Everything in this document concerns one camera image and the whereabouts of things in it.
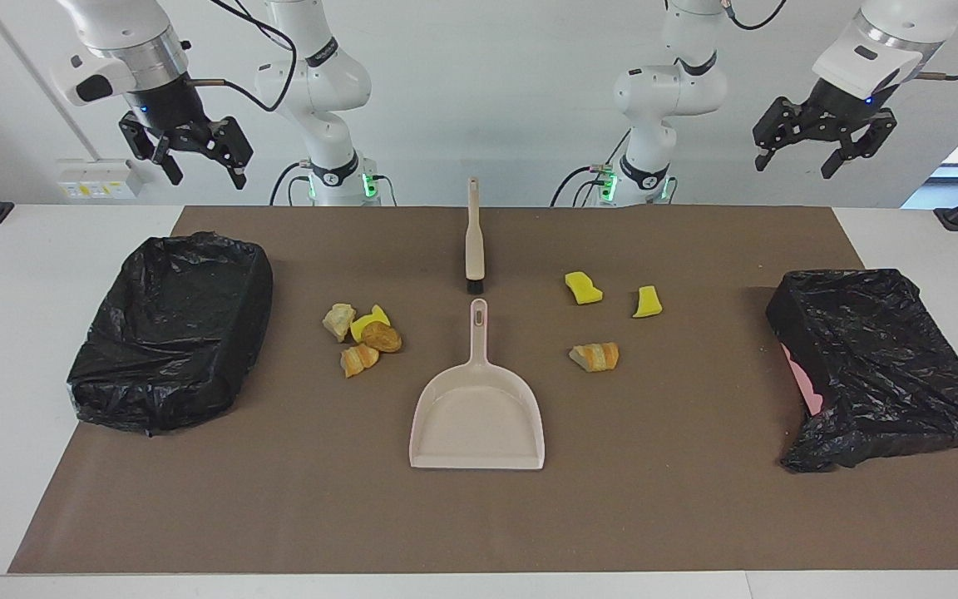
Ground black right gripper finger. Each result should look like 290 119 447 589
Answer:
119 113 185 186
210 116 254 191

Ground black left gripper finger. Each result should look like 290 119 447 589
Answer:
820 110 899 181
752 97 794 173

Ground pale crumbly bread chunk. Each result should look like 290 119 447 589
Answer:
323 303 357 343

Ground yellow sponge piece with notch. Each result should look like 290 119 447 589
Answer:
350 304 391 342

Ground brown round cookie piece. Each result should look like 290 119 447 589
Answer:
362 321 402 354

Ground large yellow sponge block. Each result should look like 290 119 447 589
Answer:
565 271 604 305

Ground small orange striped croissant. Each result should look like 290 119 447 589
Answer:
340 343 380 379

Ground beige hand brush black bristles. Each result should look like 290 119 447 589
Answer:
465 177 486 295

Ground large striped croissant piece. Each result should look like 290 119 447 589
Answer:
569 342 620 373

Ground beige plastic dustpan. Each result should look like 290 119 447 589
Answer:
409 299 546 471

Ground black trash bag lined bin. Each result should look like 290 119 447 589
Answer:
67 232 274 435

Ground black trash bag over pink bin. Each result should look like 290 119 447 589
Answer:
766 268 958 473

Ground pink plastic bin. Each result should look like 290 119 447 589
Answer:
781 343 825 417

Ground brown paper table mat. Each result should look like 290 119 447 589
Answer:
7 205 958 575

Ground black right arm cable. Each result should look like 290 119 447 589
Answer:
188 0 298 113

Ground black base power cable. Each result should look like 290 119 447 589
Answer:
269 162 315 206
551 129 631 207

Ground white wall socket box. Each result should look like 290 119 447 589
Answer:
57 160 146 200

